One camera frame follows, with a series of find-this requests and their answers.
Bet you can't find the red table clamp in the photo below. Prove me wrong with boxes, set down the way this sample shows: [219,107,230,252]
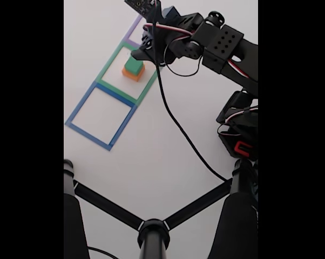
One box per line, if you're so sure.
[234,140,254,159]

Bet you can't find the orange square block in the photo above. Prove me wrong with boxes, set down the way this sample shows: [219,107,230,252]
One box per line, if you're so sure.
[121,63,146,82]

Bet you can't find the black camera tripod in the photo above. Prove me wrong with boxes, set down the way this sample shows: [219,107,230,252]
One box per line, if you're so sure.
[64,159,259,259]

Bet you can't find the green tape square frame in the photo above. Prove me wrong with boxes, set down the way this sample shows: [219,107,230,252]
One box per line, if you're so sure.
[95,40,159,106]

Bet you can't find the black cable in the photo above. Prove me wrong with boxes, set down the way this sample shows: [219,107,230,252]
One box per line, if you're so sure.
[151,0,229,182]
[87,247,117,259]

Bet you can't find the purple tape square frame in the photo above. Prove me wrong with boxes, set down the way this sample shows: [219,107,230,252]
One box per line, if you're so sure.
[124,15,148,51]

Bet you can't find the green cube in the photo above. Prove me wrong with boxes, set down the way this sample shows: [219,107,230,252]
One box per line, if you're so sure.
[124,55,144,76]

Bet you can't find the blue tape square frame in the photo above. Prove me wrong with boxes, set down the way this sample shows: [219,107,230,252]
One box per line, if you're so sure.
[64,82,138,152]

